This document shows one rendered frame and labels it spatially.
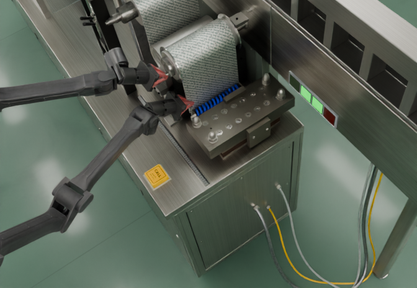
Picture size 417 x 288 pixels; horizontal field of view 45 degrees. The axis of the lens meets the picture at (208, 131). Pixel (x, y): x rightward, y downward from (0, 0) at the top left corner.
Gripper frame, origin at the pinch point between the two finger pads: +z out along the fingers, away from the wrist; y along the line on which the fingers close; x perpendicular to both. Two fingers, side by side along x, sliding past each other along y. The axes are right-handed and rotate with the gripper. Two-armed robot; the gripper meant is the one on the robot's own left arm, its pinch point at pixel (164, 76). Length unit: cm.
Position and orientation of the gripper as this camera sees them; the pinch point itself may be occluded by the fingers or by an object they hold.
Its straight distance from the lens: 182.0
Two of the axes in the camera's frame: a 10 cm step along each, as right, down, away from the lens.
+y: 5.7, 6.6, -4.9
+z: 7.0, -0.7, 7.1
